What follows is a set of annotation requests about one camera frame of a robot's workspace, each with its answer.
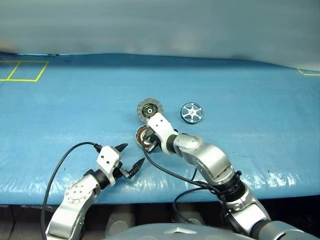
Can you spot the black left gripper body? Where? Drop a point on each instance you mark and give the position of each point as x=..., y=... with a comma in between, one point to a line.
x=120, y=172

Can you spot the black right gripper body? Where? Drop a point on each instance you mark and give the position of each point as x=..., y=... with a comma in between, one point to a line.
x=151, y=138

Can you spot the silver motor housing copper stator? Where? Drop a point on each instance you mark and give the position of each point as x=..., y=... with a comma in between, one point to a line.
x=140, y=135

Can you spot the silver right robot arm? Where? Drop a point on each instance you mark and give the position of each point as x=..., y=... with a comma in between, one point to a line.
x=212, y=160

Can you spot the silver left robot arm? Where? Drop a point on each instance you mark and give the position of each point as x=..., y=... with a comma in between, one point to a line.
x=75, y=200

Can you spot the round grey motor lid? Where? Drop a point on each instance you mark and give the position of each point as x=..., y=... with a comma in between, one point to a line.
x=147, y=108

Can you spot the silver spoked rotor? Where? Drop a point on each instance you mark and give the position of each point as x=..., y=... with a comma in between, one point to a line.
x=191, y=113

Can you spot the grey rounded shape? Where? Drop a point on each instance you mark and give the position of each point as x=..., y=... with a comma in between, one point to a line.
x=120, y=220
x=190, y=216

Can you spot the grey robot torso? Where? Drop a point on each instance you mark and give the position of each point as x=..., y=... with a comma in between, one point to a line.
x=175, y=232

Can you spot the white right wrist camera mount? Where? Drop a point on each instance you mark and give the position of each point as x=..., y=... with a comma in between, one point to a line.
x=161, y=128

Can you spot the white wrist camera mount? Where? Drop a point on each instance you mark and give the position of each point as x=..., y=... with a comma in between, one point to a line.
x=161, y=128
x=108, y=160

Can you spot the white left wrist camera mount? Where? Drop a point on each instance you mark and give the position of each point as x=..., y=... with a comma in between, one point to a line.
x=108, y=160

